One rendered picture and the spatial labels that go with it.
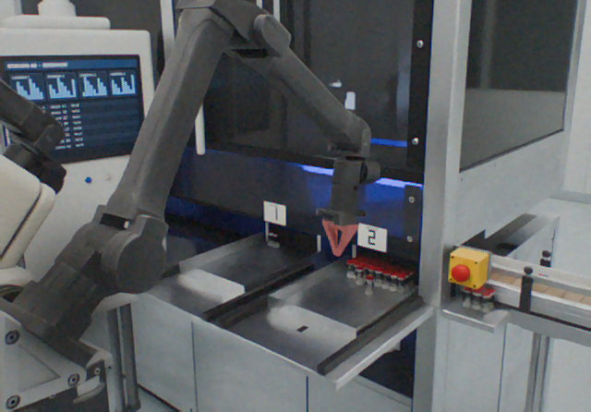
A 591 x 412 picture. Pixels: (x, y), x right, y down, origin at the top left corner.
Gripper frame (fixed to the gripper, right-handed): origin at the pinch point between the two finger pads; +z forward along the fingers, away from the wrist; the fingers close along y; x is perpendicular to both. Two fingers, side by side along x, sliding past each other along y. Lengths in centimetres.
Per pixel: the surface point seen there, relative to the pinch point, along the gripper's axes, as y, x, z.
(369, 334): 3.9, -8.1, 16.9
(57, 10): -14, 94, -51
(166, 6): 17, 86, -58
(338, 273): 29.8, 17.9, 14.2
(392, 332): 11.3, -9.7, 17.6
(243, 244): 28, 53, 13
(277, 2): 11, 33, -56
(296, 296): 11.6, 17.9, 17.5
